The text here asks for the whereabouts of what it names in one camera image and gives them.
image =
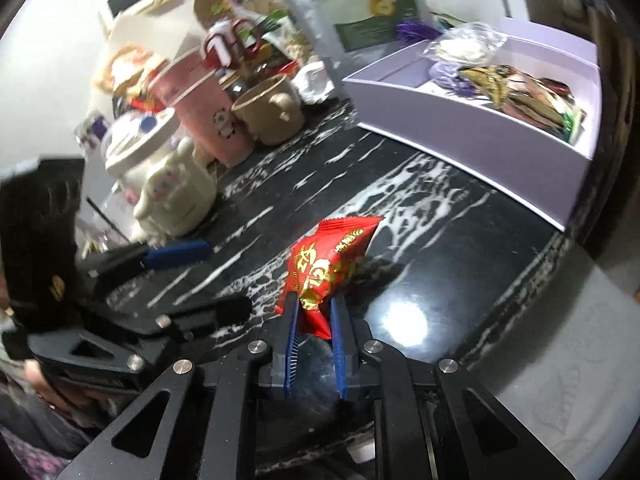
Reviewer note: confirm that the red snack packet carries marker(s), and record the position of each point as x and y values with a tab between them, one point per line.
325	265

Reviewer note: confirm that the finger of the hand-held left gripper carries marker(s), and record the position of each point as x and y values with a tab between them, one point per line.
175	254
220	310

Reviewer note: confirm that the purple sachet pouch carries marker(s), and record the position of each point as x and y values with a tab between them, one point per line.
442	72

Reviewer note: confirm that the cream cartoon jar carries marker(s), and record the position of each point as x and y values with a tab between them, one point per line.
175	190

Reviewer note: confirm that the red scissors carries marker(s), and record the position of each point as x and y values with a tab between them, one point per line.
222	47

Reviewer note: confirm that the white cutting board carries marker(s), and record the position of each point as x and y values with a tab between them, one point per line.
150	35

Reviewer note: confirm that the person's left hand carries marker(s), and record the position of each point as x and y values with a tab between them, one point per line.
65	392

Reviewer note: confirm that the white crumpled tissue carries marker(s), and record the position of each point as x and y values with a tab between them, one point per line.
312	82

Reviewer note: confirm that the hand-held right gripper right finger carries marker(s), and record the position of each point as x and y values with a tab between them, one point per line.
340	355

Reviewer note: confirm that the clear bag white contents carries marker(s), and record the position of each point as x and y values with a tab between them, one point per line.
465	45

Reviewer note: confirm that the purple gift box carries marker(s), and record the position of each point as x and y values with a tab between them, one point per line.
475	150

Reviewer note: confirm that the silver stand-up pouch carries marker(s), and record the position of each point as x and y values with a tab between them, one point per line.
320	10

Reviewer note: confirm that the beige mug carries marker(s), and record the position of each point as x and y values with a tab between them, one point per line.
270	115

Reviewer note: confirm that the pink cup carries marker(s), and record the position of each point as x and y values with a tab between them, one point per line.
200	110

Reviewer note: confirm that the pile of snack packets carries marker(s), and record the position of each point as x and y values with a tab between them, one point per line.
520	92

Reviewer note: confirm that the orange snack bag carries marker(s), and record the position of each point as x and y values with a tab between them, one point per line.
125	67

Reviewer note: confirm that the purple ribbon bow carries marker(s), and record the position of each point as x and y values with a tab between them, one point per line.
417	31

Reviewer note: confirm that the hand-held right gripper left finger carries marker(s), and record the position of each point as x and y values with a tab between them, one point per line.
292	340

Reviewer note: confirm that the green white packet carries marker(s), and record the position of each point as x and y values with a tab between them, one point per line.
272	35

